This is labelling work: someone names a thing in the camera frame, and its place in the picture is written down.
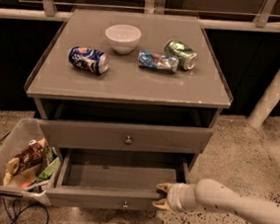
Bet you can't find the clear plastic bin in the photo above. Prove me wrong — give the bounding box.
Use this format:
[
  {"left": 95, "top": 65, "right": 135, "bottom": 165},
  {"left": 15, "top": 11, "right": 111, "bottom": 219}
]
[{"left": 0, "top": 118, "right": 59, "bottom": 205}]

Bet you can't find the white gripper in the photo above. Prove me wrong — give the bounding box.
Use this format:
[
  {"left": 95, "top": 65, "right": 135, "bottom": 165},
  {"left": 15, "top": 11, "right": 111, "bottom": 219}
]
[{"left": 152, "top": 183, "right": 197, "bottom": 212}]

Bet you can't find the white ceramic bowl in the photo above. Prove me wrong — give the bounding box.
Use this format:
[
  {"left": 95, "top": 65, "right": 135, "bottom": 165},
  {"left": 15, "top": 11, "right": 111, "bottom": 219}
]
[{"left": 105, "top": 24, "right": 142, "bottom": 54}]

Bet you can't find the grey drawer cabinet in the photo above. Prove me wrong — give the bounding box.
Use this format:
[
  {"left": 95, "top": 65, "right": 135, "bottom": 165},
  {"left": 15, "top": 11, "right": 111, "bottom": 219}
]
[{"left": 16, "top": 0, "right": 241, "bottom": 180}]

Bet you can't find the blue soda can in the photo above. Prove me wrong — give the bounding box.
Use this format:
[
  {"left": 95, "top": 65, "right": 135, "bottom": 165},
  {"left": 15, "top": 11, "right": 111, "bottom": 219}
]
[{"left": 68, "top": 46, "right": 109, "bottom": 75}]

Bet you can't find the green snack packet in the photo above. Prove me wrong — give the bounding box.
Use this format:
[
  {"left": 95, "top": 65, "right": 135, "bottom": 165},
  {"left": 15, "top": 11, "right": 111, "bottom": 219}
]
[{"left": 36, "top": 147, "right": 60, "bottom": 183}]

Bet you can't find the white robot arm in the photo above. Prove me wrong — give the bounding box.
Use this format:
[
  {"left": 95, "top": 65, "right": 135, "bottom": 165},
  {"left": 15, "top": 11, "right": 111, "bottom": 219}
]
[{"left": 152, "top": 179, "right": 280, "bottom": 224}]

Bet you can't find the white diagonal post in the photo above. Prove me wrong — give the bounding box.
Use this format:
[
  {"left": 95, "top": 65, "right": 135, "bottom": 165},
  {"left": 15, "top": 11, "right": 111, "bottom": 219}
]
[{"left": 245, "top": 24, "right": 280, "bottom": 131}]

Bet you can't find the green soda can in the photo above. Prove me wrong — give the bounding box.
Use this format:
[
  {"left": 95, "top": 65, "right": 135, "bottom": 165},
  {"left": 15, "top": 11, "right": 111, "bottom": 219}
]
[{"left": 164, "top": 39, "right": 198, "bottom": 71}]

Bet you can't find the brown snack bag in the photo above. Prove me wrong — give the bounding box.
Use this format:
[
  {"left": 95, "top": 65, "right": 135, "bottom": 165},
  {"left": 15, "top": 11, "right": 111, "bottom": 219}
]
[{"left": 6, "top": 139, "right": 46, "bottom": 176}]

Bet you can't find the blue cable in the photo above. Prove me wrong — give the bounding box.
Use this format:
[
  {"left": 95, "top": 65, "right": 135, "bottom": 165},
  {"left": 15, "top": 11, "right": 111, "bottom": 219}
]
[{"left": 0, "top": 197, "right": 52, "bottom": 224}]

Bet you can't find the grey drawer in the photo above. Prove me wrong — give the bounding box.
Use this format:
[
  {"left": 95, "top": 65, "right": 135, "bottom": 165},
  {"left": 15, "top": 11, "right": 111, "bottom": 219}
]
[
  {"left": 46, "top": 149, "right": 188, "bottom": 211},
  {"left": 38, "top": 120, "right": 212, "bottom": 154}
]

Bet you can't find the grey top drawer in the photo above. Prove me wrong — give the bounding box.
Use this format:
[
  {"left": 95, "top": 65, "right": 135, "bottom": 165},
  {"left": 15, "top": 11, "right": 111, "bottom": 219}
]
[{"left": 38, "top": 120, "right": 212, "bottom": 154}]

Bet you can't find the metal railing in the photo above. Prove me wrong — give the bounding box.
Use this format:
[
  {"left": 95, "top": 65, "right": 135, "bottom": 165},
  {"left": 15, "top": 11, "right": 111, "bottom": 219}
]
[{"left": 0, "top": 0, "right": 280, "bottom": 33}]

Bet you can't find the crushed light blue can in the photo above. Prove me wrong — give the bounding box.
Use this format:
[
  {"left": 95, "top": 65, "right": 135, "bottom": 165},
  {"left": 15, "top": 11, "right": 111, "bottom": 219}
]
[{"left": 138, "top": 50, "right": 178, "bottom": 74}]

